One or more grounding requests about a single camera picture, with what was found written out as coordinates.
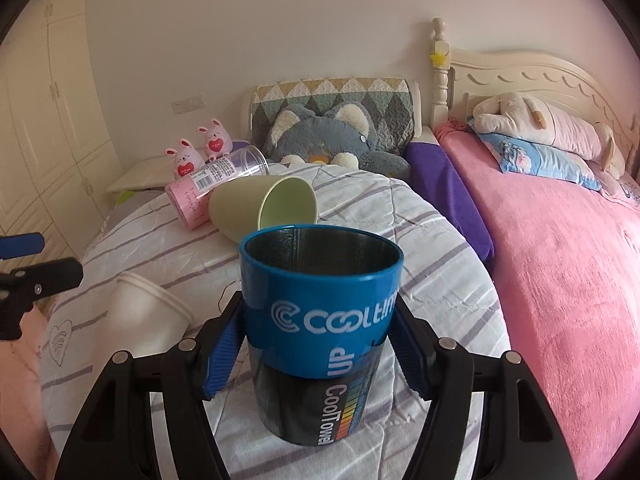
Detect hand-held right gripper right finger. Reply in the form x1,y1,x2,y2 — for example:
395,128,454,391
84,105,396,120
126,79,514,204
386,304,584,480

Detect purple cloth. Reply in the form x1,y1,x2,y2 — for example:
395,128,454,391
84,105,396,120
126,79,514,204
404,141,496,262

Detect diamond pattern quilted cushion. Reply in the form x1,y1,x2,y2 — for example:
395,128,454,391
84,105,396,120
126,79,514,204
248,78,421,159

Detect blue printed cup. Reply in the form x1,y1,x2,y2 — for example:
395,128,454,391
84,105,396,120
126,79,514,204
238,225,405,435

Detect blue printed pillow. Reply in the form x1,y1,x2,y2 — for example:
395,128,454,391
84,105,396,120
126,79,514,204
467,130,604,192

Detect white paper cup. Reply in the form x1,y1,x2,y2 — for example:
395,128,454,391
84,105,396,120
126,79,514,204
102,270,194,359

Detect white bedside board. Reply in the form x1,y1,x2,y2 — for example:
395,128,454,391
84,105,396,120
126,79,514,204
104,155,179,194

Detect cream bed headboard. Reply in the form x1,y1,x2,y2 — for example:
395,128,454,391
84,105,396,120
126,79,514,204
430,17,640,181

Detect pink blanket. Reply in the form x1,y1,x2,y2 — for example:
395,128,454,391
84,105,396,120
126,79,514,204
434,120,640,480

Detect pink cloth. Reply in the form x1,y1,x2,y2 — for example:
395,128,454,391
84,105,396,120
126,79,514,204
0,305,57,461

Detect cream plush animal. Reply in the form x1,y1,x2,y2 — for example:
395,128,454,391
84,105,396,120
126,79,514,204
472,92,626,176

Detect grey cat plush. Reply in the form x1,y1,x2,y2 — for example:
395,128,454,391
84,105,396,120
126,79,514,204
263,101,412,180

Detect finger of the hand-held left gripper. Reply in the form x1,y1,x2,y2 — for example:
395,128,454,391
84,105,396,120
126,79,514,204
0,232,45,261
0,257,85,342

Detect green cup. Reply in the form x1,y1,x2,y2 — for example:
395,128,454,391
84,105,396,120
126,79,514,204
208,175,319,244

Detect cream wardrobe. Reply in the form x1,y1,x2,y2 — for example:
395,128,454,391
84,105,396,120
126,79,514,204
0,0,124,261

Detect pink clear plastic cup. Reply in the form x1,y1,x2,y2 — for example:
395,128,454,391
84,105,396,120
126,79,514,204
165,144,269,232

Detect pink rabbit toy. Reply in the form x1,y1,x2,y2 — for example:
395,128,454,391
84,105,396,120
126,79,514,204
166,138,206,180
196,118,234,162

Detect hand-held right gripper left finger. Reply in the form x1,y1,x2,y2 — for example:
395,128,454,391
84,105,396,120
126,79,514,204
55,291,247,480

